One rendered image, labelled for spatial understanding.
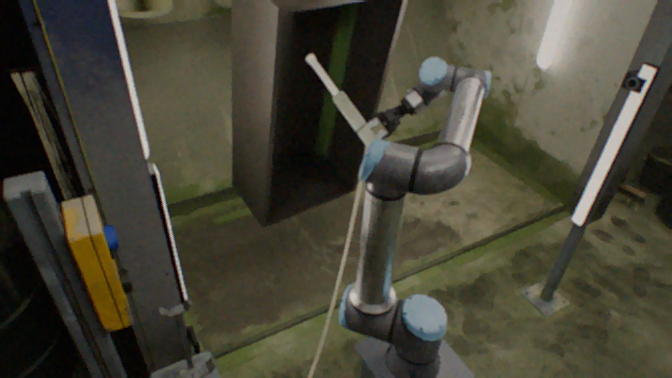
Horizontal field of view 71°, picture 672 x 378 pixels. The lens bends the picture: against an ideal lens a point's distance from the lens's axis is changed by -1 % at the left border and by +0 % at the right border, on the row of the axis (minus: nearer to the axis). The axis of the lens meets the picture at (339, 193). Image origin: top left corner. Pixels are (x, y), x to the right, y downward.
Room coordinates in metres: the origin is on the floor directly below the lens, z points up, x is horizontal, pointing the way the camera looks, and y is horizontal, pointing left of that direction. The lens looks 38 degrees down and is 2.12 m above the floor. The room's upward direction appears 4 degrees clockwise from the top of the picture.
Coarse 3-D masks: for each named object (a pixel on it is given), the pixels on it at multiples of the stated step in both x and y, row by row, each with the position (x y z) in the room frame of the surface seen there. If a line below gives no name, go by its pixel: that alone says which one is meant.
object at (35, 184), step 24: (24, 192) 0.57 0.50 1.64; (48, 192) 0.59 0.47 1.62; (24, 216) 0.56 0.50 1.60; (48, 216) 0.57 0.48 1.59; (24, 240) 0.55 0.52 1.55; (48, 240) 0.58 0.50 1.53; (48, 264) 0.56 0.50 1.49; (72, 264) 0.58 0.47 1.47; (48, 288) 0.55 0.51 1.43; (72, 288) 0.57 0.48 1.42; (72, 312) 0.56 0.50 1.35; (72, 336) 0.55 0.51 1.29; (96, 336) 0.57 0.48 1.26; (96, 360) 0.57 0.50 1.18
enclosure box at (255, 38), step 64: (256, 0) 1.73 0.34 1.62; (320, 0) 1.72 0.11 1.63; (384, 0) 2.10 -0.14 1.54; (256, 64) 1.76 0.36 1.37; (320, 64) 2.27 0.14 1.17; (384, 64) 2.07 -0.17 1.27; (256, 128) 1.80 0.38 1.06; (320, 128) 2.38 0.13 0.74; (256, 192) 1.84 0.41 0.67; (320, 192) 2.12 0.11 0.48
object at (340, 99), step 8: (312, 56) 1.67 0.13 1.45; (312, 64) 1.66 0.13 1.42; (320, 72) 1.64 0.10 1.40; (328, 80) 1.62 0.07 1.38; (328, 88) 1.61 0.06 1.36; (336, 96) 1.57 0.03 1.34; (344, 96) 1.57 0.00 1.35; (336, 104) 1.56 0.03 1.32; (344, 104) 1.55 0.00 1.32; (352, 104) 1.56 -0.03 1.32; (344, 112) 1.54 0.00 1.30; (352, 112) 1.54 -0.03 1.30; (352, 120) 1.52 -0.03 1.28; (360, 120) 1.52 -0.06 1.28; (360, 128) 1.51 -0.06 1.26; (368, 128) 1.50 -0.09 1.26; (360, 136) 1.49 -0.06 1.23; (368, 136) 1.48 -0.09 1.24; (376, 136) 1.49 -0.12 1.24; (368, 144) 1.47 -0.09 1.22
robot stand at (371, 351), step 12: (360, 348) 1.01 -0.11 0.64; (372, 348) 1.01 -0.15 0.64; (384, 348) 1.02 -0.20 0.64; (444, 348) 1.03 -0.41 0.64; (372, 360) 0.96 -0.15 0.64; (384, 360) 0.97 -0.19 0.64; (444, 360) 0.98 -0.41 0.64; (456, 360) 0.99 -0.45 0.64; (372, 372) 0.92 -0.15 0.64; (384, 372) 0.92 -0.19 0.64; (444, 372) 0.93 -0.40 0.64; (456, 372) 0.94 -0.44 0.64; (468, 372) 0.94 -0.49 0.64
